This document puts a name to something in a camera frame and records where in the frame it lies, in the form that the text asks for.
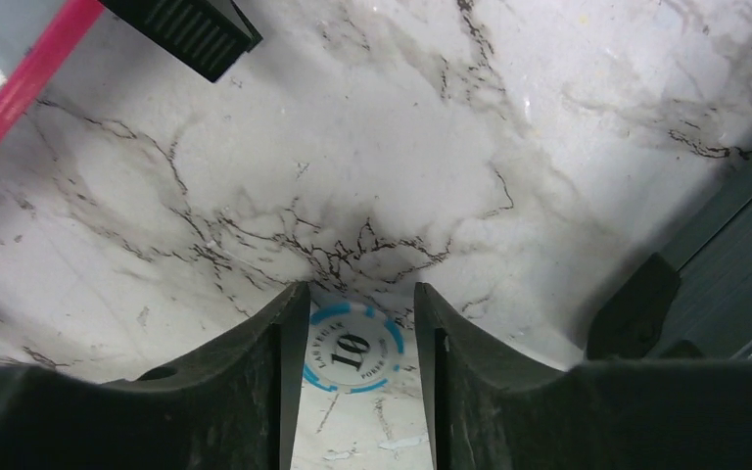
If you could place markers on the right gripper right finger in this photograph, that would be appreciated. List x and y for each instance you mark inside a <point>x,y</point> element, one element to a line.
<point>488,406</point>

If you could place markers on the white board red edge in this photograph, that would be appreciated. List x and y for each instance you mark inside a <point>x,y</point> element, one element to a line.
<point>36,37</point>

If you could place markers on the white chip marked ten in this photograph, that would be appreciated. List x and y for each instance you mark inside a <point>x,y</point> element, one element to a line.
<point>352,349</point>

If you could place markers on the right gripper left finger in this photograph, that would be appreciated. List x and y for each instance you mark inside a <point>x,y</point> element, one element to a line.
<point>231,403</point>

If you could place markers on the black poker set case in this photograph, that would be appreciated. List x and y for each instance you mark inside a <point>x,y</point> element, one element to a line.
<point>693,298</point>

